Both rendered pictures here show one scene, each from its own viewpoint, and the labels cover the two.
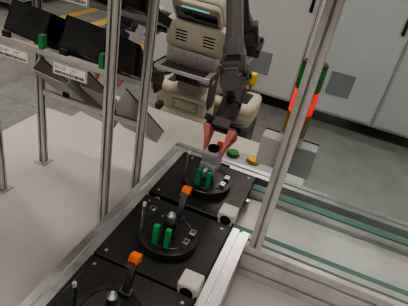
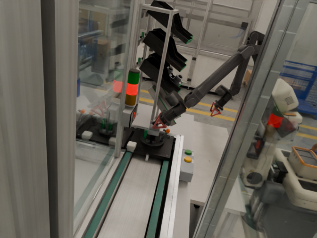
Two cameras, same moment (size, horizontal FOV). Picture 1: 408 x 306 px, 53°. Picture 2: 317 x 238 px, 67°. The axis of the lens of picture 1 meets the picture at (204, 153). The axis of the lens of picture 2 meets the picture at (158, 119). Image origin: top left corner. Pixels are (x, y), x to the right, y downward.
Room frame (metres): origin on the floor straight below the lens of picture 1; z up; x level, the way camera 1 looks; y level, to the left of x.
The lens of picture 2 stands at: (0.72, -1.18, 1.70)
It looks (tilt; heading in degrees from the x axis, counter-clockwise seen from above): 26 degrees down; 79
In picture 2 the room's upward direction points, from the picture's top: 11 degrees clockwise
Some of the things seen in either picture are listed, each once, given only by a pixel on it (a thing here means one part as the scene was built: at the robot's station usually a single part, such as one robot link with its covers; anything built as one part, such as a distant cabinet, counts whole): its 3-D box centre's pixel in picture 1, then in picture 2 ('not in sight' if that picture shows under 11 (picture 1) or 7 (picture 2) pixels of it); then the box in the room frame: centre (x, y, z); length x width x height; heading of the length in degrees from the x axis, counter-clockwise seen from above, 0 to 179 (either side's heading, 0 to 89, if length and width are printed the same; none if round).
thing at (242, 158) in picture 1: (251, 169); (186, 164); (1.13, -0.16, 0.93); 0.21 x 0.07 x 0.06; 75
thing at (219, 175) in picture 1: (206, 180); (152, 140); (0.94, -0.02, 0.98); 0.14 x 0.14 x 0.02
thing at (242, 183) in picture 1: (205, 186); (151, 142); (0.94, -0.02, 0.96); 0.24 x 0.24 x 0.02; 75
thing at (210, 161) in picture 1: (210, 159); (152, 127); (0.93, -0.02, 1.06); 0.08 x 0.04 x 0.07; 165
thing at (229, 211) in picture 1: (227, 215); (131, 146); (0.82, -0.09, 0.97); 0.05 x 0.05 x 0.04; 75
